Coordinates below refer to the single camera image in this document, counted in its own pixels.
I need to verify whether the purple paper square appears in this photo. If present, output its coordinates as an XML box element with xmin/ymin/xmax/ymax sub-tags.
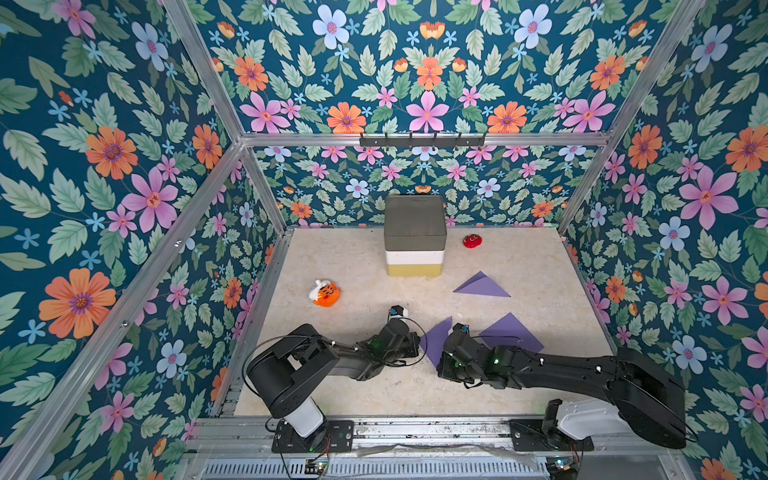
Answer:
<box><xmin>454</xmin><ymin>271</ymin><xmax>510</xmax><ymax>298</ymax></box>
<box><xmin>420</xmin><ymin>317</ymin><xmax>453</xmax><ymax>368</ymax></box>
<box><xmin>479</xmin><ymin>313</ymin><xmax>544</xmax><ymax>352</ymax></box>

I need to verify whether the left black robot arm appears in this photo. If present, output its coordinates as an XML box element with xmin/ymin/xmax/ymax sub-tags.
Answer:
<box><xmin>242</xmin><ymin>311</ymin><xmax>426</xmax><ymax>440</ymax></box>

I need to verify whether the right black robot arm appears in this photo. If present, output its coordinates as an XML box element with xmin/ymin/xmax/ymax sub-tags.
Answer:
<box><xmin>437</xmin><ymin>324</ymin><xmax>688</xmax><ymax>450</ymax></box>

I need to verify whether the orange tiger plush toy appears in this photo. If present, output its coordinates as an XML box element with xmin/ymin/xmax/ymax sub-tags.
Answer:
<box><xmin>308</xmin><ymin>279</ymin><xmax>342</xmax><ymax>308</ymax></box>

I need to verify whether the grey white yellow stacked box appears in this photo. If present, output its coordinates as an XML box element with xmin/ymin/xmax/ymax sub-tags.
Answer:
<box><xmin>384</xmin><ymin>195</ymin><xmax>447</xmax><ymax>277</ymax></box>

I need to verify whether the small red toy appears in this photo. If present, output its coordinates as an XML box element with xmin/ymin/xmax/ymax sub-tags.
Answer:
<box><xmin>462</xmin><ymin>234</ymin><xmax>483</xmax><ymax>249</ymax></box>

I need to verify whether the white ventilation grille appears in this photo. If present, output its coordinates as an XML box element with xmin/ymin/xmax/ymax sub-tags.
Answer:
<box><xmin>201</xmin><ymin>457</ymin><xmax>550</xmax><ymax>479</ymax></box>

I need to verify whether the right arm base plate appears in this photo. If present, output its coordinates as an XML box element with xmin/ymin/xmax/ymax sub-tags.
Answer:
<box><xmin>508</xmin><ymin>399</ymin><xmax>594</xmax><ymax>452</ymax></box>

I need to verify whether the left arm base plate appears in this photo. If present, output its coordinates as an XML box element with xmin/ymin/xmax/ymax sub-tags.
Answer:
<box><xmin>271</xmin><ymin>420</ymin><xmax>355</xmax><ymax>455</ymax></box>

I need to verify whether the grey wall hook rail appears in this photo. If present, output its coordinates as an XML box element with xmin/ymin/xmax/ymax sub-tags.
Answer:
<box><xmin>358</xmin><ymin>133</ymin><xmax>486</xmax><ymax>149</ymax></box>

